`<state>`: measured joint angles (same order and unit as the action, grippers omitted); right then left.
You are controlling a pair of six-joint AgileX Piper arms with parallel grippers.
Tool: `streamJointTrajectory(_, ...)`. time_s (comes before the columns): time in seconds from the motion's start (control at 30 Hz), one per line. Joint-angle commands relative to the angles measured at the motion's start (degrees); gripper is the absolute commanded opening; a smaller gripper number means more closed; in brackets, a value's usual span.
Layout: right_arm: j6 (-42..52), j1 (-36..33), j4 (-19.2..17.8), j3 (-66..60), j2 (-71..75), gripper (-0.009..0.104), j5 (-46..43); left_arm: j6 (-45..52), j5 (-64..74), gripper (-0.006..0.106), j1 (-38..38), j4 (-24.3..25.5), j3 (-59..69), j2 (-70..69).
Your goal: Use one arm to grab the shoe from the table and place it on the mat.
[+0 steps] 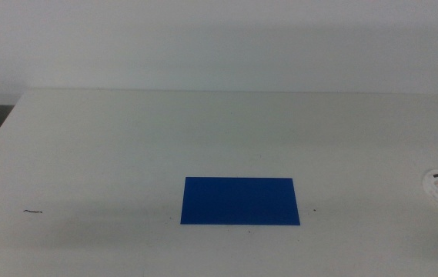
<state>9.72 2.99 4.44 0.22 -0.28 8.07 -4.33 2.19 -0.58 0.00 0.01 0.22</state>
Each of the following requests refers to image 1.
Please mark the blue rectangular mat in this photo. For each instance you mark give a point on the blue rectangular mat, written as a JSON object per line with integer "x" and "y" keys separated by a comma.
{"x": 239, "y": 201}

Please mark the small black thread scrap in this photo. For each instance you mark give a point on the small black thread scrap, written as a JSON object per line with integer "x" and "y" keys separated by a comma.
{"x": 32, "y": 211}

